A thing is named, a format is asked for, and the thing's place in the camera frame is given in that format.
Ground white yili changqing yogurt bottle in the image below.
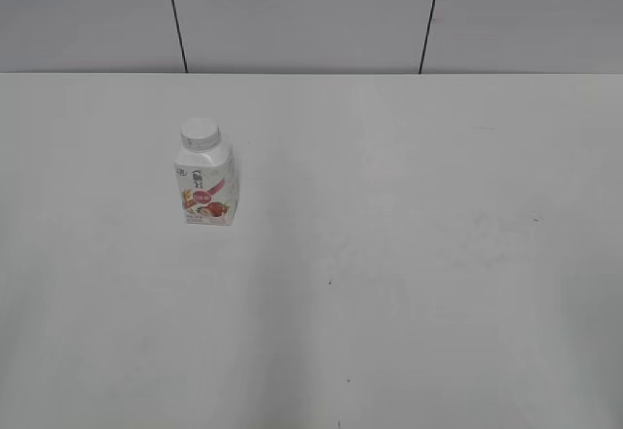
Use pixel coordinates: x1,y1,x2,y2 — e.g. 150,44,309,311
174,139,239,226

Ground white plastic bottle cap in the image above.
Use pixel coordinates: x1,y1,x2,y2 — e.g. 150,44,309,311
180,118,221,152

